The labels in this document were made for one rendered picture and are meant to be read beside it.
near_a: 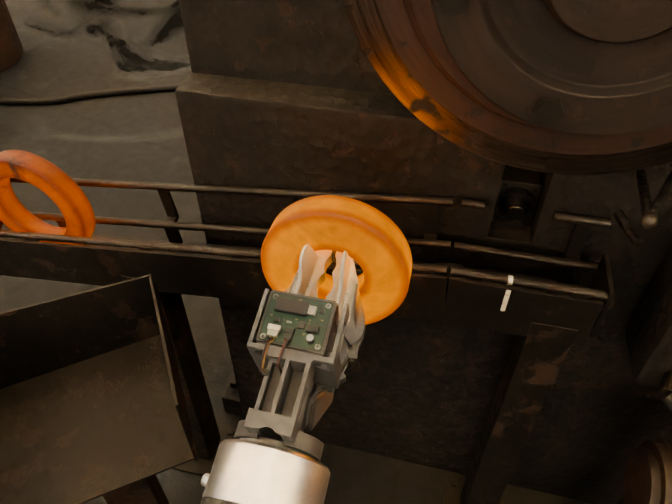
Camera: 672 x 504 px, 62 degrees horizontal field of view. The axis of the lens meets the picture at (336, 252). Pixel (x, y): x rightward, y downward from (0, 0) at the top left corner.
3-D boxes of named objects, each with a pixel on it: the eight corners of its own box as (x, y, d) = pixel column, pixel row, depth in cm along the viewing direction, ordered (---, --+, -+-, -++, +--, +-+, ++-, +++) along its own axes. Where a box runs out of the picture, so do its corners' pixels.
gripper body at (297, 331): (354, 296, 45) (317, 447, 39) (357, 337, 53) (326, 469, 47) (264, 280, 46) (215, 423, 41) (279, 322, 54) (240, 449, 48)
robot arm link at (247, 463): (322, 533, 45) (211, 504, 47) (336, 470, 47) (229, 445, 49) (311, 521, 37) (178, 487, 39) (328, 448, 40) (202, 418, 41)
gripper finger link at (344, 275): (368, 215, 51) (346, 304, 47) (369, 249, 56) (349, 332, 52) (335, 210, 52) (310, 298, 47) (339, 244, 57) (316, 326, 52)
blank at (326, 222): (254, 190, 56) (242, 210, 53) (410, 194, 52) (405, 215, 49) (283, 301, 65) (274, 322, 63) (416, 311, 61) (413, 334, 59)
